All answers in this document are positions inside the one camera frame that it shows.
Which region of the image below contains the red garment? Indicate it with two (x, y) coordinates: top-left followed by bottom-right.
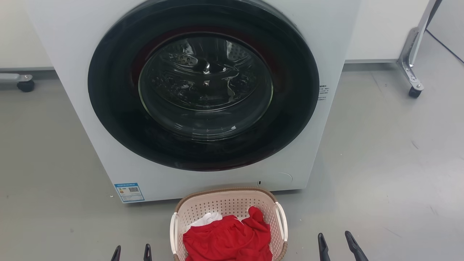
(183, 206), (273, 261)

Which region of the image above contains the low metal leg with caster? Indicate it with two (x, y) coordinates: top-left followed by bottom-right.
(0, 73), (36, 92)

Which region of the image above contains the tall metal leg with caster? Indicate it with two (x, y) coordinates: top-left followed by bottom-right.
(397, 0), (443, 98)

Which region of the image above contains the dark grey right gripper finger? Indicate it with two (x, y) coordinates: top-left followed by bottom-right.
(344, 231), (369, 261)
(318, 233), (331, 261)

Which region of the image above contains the white front-load washing machine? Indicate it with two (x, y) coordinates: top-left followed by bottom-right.
(27, 0), (361, 203)

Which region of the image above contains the white garment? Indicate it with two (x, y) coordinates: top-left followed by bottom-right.
(186, 212), (223, 232)

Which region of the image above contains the thin black floor cable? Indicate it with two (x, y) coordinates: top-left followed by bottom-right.
(425, 30), (464, 63)

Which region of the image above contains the round white filter cover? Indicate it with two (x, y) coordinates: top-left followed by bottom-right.
(266, 172), (293, 189)

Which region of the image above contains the beige perforated plastic laundry basket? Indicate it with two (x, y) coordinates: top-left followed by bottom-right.
(170, 187), (289, 261)

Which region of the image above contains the blue energy label sticker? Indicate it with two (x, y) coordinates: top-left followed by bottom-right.
(114, 183), (145, 203)

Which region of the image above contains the round black washing machine door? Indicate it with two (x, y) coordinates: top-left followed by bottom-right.
(88, 0), (320, 171)

